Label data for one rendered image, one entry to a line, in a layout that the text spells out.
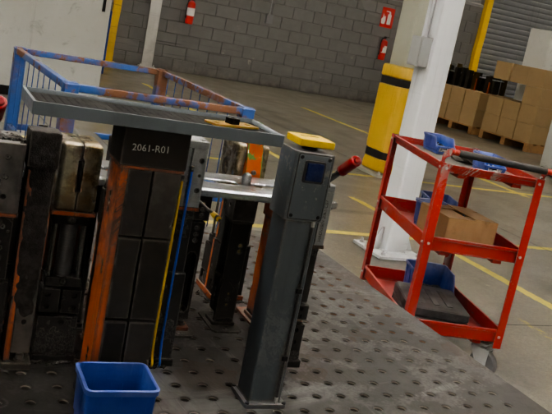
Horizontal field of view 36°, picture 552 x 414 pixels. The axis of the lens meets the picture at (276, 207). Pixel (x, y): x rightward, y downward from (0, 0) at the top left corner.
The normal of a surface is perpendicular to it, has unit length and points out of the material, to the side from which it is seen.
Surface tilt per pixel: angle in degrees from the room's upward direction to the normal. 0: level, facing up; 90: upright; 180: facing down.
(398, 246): 90
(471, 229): 90
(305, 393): 0
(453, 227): 90
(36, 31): 90
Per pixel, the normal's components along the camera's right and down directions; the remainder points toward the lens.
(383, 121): -0.88, -0.07
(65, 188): 0.36, 0.27
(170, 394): 0.19, -0.96
